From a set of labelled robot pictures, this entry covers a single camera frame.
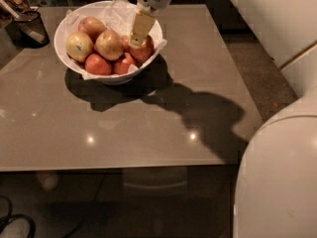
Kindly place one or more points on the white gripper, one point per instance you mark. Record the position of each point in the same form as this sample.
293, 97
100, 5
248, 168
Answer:
144, 23

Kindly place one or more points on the red apple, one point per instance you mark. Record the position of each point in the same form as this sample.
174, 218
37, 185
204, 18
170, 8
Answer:
97, 65
121, 65
144, 52

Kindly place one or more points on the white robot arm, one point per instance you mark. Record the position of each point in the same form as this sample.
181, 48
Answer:
276, 192

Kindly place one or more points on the small red apple hidden middle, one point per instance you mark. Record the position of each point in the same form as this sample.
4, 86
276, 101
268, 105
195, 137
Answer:
125, 42

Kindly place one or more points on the white paper bowl liner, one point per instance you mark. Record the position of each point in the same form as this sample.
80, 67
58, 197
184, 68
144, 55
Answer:
119, 15

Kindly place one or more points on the yellow-red apple centre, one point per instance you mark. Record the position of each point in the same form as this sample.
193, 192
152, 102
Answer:
109, 45

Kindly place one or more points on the yellow-red apple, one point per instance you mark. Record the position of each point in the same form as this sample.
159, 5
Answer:
109, 45
92, 26

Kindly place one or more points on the white ceramic bowl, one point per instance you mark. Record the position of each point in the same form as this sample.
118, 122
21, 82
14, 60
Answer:
109, 78

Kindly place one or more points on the yellow-red apple back left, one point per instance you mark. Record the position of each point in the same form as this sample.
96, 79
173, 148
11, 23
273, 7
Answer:
92, 26

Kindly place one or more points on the yellow-green apple with sticker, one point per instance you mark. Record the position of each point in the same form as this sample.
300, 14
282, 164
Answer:
79, 46

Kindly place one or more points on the cluttered items top left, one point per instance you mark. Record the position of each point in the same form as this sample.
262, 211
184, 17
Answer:
15, 0

